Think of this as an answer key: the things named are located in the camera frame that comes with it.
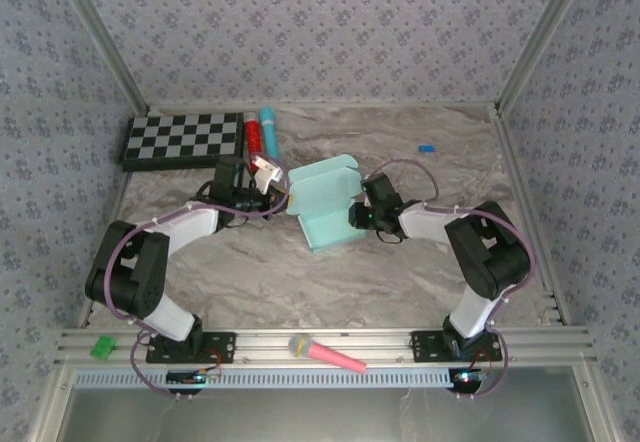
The green plastic block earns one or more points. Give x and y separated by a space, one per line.
102 348

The teal marker pen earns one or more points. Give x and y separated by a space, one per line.
269 132

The aluminium side rail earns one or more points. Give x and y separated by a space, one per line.
117 199
515 162

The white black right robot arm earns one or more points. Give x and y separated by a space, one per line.
425 222

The small blue clip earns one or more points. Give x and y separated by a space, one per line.
427 148

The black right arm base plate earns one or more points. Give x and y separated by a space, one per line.
425 347

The aluminium frame post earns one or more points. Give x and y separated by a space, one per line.
102 37
542 37

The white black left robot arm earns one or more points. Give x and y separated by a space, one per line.
195 224

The pink toy microphone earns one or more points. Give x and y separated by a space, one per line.
325 353

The grey metal sheet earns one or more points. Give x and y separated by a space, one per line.
320 417

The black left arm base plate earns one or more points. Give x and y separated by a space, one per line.
220 347

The thin aluminium wall rail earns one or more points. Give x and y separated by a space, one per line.
325 106

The light teal paper box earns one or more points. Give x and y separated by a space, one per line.
325 187

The red glitter tube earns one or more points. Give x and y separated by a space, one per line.
252 137

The black grey chessboard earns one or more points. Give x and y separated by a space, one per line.
180 134

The long aluminium mounting rail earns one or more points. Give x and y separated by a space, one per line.
380 347

